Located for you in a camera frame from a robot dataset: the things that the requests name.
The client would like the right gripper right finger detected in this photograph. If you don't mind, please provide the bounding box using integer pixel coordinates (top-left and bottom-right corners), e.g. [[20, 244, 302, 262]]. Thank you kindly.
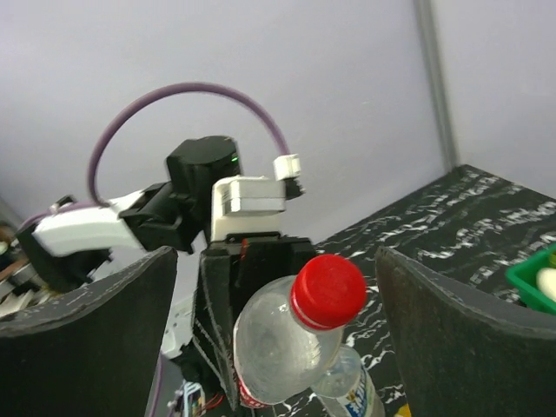
[[375, 247, 555, 416]]

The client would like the yellow juice bottle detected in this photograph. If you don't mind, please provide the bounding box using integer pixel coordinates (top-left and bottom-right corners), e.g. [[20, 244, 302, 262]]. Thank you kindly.
[[394, 404, 412, 417]]

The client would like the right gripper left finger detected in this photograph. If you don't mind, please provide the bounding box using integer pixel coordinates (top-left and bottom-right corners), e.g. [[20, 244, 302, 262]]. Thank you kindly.
[[1, 248, 177, 416]]

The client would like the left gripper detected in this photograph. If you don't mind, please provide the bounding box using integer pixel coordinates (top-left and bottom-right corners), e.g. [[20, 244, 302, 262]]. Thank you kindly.
[[178, 235, 316, 408]]

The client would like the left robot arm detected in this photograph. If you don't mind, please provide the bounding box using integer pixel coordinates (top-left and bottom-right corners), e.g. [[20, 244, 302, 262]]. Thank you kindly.
[[1, 136, 315, 416]]

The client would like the blue label water bottle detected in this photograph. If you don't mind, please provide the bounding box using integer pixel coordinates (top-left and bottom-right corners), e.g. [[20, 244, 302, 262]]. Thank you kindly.
[[311, 345, 385, 417]]

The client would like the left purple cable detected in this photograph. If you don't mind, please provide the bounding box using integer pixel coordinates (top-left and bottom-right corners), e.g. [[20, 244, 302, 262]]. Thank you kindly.
[[17, 81, 290, 417]]

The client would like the red label water bottle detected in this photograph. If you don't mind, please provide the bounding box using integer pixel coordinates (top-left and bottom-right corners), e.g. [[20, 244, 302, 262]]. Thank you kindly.
[[233, 273, 347, 408]]

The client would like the green plastic tray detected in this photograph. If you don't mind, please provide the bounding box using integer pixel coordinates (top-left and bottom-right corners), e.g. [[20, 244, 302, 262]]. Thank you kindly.
[[506, 244, 555, 315]]

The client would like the red bottle cap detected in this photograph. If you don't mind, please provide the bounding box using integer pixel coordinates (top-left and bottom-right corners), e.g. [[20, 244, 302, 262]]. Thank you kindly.
[[289, 254, 367, 330]]

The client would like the white toy radish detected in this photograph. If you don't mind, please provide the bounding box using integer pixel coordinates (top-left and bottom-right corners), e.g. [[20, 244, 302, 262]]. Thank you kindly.
[[536, 268, 556, 299]]

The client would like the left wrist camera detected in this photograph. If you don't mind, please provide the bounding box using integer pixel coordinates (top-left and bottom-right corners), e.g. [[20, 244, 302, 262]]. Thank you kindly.
[[210, 154, 304, 242]]

